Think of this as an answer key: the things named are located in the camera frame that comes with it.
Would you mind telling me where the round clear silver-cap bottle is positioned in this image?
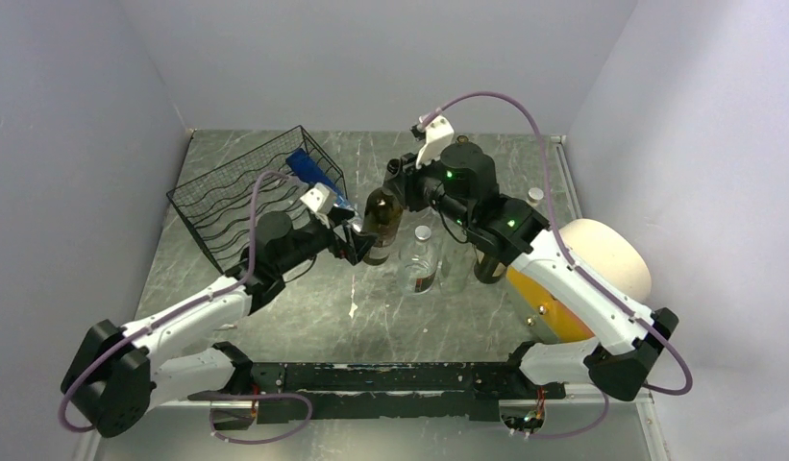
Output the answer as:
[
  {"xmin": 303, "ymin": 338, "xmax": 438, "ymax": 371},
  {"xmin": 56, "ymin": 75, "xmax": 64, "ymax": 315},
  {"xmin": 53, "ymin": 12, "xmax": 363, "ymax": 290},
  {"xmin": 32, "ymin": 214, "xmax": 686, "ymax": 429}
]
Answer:
[{"xmin": 398, "ymin": 225, "xmax": 439, "ymax": 296}]

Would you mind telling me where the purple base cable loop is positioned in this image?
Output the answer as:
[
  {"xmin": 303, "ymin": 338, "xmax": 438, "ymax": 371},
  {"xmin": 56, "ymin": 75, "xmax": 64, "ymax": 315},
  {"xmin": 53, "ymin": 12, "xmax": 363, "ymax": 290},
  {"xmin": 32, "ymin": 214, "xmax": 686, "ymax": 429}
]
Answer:
[{"xmin": 209, "ymin": 393, "xmax": 315, "ymax": 446}]

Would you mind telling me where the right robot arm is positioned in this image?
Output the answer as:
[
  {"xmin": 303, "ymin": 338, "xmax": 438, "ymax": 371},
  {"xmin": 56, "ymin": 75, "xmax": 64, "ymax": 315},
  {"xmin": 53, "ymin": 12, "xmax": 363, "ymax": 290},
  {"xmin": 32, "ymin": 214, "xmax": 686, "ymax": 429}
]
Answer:
[{"xmin": 383, "ymin": 142, "xmax": 678, "ymax": 401}]

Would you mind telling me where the blue square bottle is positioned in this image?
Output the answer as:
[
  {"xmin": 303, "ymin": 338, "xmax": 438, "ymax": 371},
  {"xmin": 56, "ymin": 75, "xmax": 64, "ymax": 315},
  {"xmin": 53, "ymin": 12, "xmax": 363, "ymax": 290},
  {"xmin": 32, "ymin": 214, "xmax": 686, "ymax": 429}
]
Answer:
[{"xmin": 285, "ymin": 148, "xmax": 362, "ymax": 231}]

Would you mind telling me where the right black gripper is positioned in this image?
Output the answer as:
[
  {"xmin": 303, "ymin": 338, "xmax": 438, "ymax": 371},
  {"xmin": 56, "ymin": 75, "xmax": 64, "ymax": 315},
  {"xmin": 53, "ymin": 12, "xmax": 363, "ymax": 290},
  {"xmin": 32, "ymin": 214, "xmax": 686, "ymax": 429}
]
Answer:
[{"xmin": 387, "ymin": 143, "xmax": 474, "ymax": 231}]

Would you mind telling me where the brown label wine bottle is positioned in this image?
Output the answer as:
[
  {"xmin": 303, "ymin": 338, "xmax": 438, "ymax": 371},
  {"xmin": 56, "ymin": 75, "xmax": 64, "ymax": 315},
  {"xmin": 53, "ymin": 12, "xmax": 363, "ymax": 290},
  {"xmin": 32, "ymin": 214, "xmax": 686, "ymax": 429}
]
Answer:
[{"xmin": 362, "ymin": 187, "xmax": 404, "ymax": 266}]

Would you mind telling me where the black wire wine rack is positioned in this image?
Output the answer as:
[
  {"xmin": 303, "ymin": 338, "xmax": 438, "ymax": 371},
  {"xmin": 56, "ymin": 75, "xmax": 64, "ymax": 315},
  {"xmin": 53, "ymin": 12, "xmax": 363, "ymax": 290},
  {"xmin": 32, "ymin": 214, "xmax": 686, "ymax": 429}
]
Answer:
[{"xmin": 166, "ymin": 125, "xmax": 348, "ymax": 275}]

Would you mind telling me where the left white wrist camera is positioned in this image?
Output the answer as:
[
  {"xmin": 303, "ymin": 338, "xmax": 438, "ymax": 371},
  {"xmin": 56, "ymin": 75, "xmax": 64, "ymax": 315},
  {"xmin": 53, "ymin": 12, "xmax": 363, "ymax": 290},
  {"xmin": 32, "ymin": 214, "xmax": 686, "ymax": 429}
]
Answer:
[{"xmin": 299, "ymin": 182, "xmax": 337, "ymax": 225}]

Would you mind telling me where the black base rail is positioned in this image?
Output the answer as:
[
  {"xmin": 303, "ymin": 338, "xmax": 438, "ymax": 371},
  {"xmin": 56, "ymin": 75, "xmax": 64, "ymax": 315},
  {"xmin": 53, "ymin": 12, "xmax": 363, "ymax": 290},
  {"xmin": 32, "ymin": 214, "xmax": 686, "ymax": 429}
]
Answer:
[{"xmin": 251, "ymin": 362, "xmax": 566, "ymax": 424}]

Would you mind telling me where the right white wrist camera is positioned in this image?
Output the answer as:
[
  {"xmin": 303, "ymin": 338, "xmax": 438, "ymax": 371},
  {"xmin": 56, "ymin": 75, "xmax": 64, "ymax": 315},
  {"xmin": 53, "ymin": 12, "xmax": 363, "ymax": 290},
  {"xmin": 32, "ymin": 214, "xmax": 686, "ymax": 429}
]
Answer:
[{"xmin": 411, "ymin": 114, "xmax": 455, "ymax": 169}]

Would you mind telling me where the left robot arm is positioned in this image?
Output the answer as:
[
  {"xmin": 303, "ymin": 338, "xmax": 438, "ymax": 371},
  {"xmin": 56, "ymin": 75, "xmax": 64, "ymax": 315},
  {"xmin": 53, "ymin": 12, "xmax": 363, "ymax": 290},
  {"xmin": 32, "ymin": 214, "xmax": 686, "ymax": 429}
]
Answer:
[{"xmin": 59, "ymin": 208, "xmax": 378, "ymax": 438}]

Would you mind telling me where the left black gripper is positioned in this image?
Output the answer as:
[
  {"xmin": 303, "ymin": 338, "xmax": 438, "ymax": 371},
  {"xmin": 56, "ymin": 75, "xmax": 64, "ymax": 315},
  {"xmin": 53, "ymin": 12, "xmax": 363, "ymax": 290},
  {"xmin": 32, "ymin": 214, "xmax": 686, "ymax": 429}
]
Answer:
[{"xmin": 276, "ymin": 206, "xmax": 382, "ymax": 275}]

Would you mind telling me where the small clear capped bottle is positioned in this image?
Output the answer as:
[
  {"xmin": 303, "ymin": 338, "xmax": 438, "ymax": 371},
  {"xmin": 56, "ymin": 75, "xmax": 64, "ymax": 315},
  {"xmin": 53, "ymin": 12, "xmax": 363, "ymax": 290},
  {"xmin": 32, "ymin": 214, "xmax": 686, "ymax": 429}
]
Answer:
[{"xmin": 525, "ymin": 187, "xmax": 545, "ymax": 208}]

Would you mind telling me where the dark green wine bottle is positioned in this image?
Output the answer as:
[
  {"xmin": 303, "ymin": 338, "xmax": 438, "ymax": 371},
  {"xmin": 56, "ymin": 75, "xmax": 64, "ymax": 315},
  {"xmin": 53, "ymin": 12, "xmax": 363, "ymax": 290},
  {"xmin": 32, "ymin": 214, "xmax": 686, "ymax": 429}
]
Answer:
[{"xmin": 474, "ymin": 250, "xmax": 506, "ymax": 284}]

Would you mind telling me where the white orange cylinder container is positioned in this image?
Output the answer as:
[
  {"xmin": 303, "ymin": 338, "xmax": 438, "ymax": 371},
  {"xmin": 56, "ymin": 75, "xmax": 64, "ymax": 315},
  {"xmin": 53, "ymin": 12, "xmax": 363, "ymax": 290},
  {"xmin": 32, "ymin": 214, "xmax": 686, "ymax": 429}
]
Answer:
[{"xmin": 505, "ymin": 218, "xmax": 652, "ymax": 344}]

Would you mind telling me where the tall clear bottle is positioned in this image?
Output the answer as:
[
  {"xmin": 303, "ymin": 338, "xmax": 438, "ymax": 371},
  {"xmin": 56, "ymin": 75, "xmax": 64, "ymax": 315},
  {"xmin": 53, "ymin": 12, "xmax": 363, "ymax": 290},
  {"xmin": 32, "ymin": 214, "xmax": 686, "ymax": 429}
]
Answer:
[{"xmin": 439, "ymin": 236, "xmax": 475, "ymax": 295}]

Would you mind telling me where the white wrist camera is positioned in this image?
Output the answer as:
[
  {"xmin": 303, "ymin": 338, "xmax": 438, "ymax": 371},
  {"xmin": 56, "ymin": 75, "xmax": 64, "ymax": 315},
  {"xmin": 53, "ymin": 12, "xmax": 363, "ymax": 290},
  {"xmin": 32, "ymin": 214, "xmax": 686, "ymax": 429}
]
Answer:
[
  {"xmin": 411, "ymin": 114, "xmax": 455, "ymax": 169},
  {"xmin": 299, "ymin": 182, "xmax": 337, "ymax": 225}
]

